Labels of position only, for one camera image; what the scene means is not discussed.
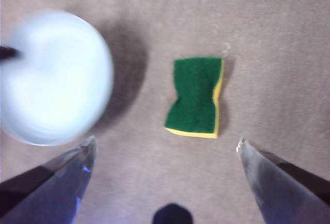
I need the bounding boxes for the light blue round plate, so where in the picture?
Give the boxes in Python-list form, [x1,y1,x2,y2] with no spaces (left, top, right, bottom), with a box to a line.
[0,9,114,147]

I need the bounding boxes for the yellow sponge with green scourer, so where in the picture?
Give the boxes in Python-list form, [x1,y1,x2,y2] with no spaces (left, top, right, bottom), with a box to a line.
[164,57,225,139]

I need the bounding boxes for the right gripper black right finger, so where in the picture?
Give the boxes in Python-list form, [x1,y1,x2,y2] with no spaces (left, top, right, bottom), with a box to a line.
[236,136,330,224]

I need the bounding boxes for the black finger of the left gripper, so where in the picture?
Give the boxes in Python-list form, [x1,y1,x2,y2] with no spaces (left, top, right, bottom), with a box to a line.
[0,45,23,61]

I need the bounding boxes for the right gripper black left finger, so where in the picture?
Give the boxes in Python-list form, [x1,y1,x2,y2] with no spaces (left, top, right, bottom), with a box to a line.
[0,135,97,224]

